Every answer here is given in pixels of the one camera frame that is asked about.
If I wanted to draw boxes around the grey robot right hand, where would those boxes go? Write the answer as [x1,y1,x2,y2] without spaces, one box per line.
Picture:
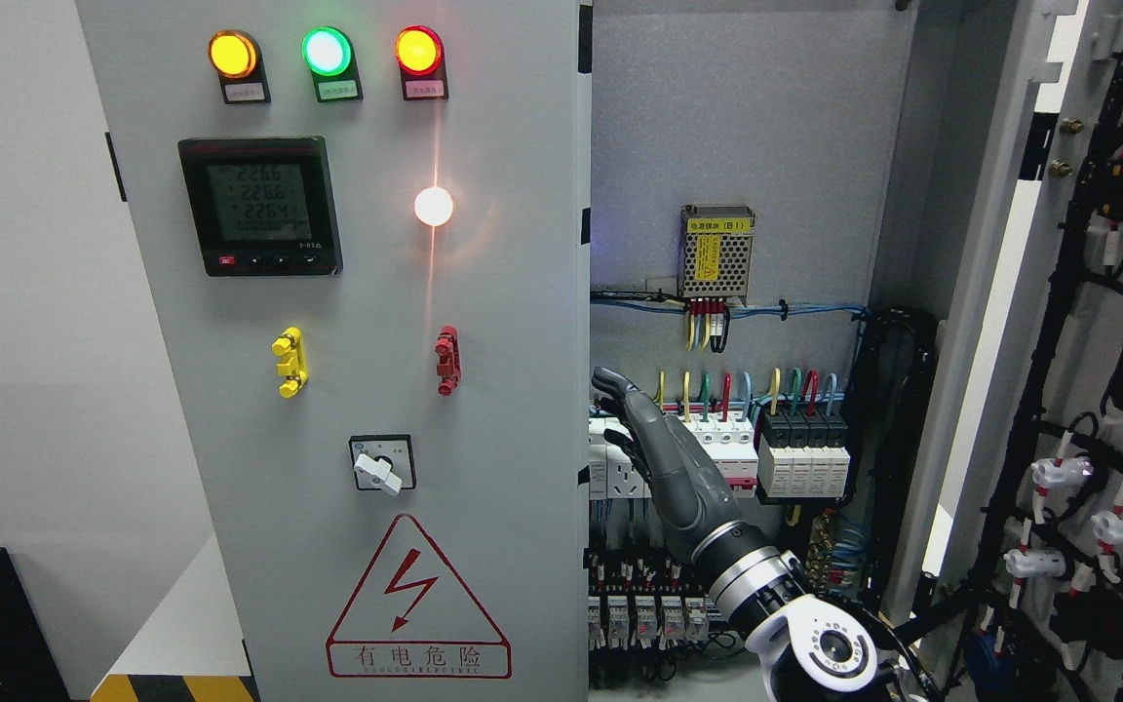
[592,366,743,565]

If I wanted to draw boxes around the grey cabinet door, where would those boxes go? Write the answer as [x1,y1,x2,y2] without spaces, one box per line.
[77,1,590,701]
[871,1,1123,701]

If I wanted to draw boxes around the red indicator lamp left door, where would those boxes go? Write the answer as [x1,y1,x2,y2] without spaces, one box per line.
[394,25,449,101]

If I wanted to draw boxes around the green indicator lamp left door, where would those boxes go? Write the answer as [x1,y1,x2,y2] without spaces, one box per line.
[300,25,363,103]

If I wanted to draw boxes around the yellow indicator lamp left door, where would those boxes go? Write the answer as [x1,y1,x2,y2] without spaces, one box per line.
[207,28,271,104]

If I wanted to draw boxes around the white socket breaker row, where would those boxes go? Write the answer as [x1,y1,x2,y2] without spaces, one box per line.
[588,417,758,501]

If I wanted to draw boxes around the black white surge protector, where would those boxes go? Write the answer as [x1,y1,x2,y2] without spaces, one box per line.
[756,410,851,505]

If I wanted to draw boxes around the lower relay terminal row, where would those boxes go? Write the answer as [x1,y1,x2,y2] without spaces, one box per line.
[583,550,743,651]

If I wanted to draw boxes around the metal mesh power supply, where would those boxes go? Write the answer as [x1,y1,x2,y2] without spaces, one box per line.
[678,204,755,299]

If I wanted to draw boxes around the red terminal connector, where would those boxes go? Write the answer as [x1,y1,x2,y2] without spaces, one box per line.
[433,325,462,396]

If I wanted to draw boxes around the red electrical hazard warning sticker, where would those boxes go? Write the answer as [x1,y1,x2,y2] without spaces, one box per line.
[326,514,513,680]

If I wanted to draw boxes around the white glowing indicator lamp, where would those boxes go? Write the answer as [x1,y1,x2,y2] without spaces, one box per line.
[413,185,454,227]

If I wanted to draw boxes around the yellow terminal connector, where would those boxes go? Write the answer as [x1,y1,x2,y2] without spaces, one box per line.
[271,326,309,399]

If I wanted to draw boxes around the black digital power meter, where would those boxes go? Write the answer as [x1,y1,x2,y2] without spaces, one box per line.
[177,135,343,277]

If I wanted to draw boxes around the black corrugated cable loom right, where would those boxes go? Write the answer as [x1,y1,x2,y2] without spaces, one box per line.
[852,307,943,616]

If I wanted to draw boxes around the white rotary selector switch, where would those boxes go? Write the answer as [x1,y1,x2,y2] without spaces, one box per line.
[348,434,417,496]

